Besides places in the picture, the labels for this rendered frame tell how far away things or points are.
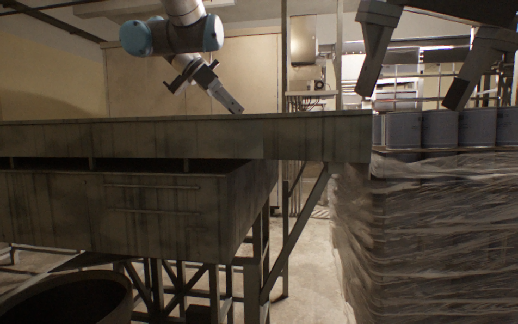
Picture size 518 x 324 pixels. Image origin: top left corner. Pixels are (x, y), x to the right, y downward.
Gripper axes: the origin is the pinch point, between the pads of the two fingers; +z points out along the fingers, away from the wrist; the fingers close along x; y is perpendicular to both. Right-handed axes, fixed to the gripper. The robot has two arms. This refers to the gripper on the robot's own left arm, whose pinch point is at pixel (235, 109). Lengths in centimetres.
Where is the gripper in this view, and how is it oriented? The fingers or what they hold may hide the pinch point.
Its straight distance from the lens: 74.5
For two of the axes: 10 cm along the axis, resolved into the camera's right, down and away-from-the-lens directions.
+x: -1.1, -1.2, 9.9
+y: 6.9, -7.2, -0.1
